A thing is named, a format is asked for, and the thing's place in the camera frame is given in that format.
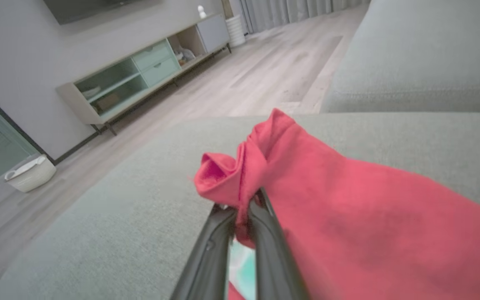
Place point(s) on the brown plant trunk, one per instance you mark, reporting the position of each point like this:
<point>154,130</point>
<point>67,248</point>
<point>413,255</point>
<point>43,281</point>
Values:
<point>227,7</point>

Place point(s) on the small white figurine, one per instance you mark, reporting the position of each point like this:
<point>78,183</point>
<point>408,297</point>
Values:
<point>201,12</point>

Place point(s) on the red basketball jersey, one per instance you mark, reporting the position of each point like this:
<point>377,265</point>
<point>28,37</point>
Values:
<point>369,216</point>

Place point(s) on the white laundry basket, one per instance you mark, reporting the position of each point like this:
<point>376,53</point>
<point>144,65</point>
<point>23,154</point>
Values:
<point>31,177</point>

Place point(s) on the beige TV cabinet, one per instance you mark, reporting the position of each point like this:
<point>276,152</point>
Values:
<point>156,58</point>

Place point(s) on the black wall television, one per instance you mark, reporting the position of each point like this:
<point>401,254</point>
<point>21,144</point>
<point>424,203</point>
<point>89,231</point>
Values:
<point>81,10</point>

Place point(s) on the brown box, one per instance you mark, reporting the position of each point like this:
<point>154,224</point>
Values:
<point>107,102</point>

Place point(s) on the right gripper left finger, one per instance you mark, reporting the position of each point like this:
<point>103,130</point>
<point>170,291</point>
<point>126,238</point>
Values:
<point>206,266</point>

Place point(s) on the grey curtain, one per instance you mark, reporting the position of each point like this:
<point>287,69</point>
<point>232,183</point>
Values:
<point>286,10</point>

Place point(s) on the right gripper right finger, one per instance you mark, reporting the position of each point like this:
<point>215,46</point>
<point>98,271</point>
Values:
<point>271,266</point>

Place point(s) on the white bowl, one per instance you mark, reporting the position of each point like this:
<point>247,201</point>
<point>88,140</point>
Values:
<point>91,91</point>

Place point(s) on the white ribbed planter pot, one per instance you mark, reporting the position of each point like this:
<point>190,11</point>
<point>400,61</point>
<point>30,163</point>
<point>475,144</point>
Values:
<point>236,31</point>

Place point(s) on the grey plush toy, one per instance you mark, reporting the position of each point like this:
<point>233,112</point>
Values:
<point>186,54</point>

